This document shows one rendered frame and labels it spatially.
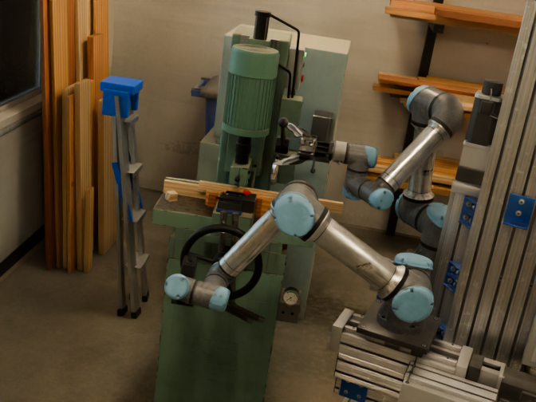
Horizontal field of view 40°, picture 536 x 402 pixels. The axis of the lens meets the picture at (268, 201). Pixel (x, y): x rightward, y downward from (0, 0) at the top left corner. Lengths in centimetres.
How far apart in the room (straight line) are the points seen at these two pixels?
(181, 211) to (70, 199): 139
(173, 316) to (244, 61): 101
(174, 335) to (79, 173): 136
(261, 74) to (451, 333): 109
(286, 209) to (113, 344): 174
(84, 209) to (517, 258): 243
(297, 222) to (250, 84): 75
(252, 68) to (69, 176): 164
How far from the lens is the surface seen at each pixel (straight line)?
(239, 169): 276
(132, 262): 368
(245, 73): 264
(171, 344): 299
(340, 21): 495
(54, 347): 358
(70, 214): 407
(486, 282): 243
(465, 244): 245
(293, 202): 204
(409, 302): 214
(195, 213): 274
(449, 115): 259
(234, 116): 269
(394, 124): 506
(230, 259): 231
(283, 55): 288
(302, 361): 363
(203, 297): 224
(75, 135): 397
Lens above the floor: 194
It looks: 21 degrees down
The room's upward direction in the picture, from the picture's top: 8 degrees clockwise
